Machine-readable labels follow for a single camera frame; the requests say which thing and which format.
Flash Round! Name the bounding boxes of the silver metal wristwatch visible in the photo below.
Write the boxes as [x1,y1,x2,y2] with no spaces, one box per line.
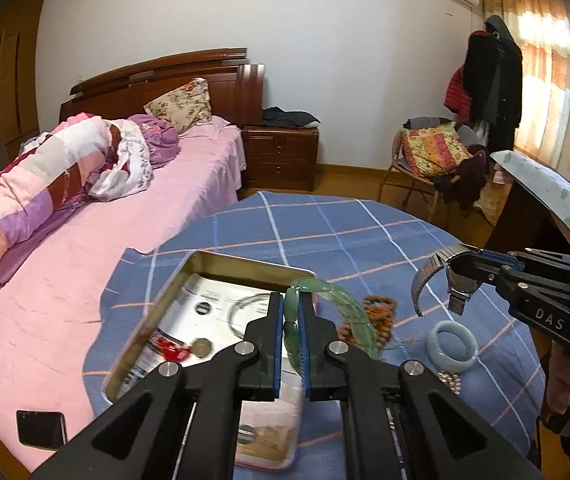
[411,244,482,316]

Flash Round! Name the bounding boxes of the pale blue jade bangle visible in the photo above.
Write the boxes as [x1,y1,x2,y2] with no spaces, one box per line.
[426,321,479,374]

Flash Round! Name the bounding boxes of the green jade bangle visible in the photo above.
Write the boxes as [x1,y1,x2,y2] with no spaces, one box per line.
[283,278,379,378]

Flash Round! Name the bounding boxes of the red knotted cord bracelet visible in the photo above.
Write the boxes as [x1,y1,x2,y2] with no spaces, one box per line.
[156,337,193,364]

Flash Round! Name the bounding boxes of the silver bangle bracelet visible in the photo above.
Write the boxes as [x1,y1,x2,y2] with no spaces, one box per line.
[226,292,272,340]

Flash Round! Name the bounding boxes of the desk with white cover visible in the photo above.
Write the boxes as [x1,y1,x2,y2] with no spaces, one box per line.
[486,151,570,254]

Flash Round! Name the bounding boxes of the black smartphone on bed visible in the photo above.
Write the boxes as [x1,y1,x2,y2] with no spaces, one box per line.
[16,410,67,451]

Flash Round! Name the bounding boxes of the octagonal bronze coin pendant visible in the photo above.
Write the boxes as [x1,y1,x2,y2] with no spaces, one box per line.
[191,338,213,360]

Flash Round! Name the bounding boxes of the pink bed sheet mattress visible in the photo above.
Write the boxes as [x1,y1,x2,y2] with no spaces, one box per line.
[0,118,245,470]

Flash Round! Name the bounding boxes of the wooden chair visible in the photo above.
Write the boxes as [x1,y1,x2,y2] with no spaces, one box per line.
[377,126,488,218]

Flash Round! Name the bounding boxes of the colourful patchwork cushion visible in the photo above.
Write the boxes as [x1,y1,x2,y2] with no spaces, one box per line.
[401,122,472,177]

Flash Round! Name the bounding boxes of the printed paper sheet in tin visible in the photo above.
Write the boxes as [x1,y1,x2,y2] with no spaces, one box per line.
[118,273,302,470]

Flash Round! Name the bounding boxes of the blue plaid tablecloth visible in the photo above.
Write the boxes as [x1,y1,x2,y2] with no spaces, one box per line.
[83,192,544,453]

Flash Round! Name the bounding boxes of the pink metal tin box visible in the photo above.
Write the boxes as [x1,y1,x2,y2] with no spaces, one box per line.
[101,250,312,472]

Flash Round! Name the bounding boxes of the coat rack with dark clothes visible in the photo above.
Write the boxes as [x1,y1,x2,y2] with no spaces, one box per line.
[445,15,523,153]

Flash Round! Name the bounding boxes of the patterned yellow curtain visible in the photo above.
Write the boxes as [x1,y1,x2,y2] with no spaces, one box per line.
[482,0,570,181]

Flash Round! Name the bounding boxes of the dark wooden nightstand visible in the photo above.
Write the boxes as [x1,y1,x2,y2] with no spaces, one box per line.
[242,126,319,191]

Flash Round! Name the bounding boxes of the dark clothes on nightstand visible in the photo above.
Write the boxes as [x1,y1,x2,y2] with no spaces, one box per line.
[261,106,321,128]

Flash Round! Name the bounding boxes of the pink purple striped quilt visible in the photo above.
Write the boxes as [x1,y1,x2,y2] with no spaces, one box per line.
[0,115,153,260]

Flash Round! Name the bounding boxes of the purple garment on bed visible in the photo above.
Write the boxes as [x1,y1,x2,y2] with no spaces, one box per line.
[128,114,179,169]

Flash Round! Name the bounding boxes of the dark wooden headboard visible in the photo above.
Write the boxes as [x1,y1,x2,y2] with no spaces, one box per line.
[59,48,265,128]

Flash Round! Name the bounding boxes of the floral pillow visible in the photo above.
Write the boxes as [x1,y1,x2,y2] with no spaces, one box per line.
[144,77,212,133]

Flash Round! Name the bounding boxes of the wooden wardrobe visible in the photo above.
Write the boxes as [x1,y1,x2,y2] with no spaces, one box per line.
[0,0,44,170]

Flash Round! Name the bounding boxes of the pearl necklace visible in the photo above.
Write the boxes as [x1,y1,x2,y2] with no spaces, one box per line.
[437,368,463,396]

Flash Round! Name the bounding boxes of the wooden bead necklace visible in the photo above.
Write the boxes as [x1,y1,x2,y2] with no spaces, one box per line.
[336,294,399,356]

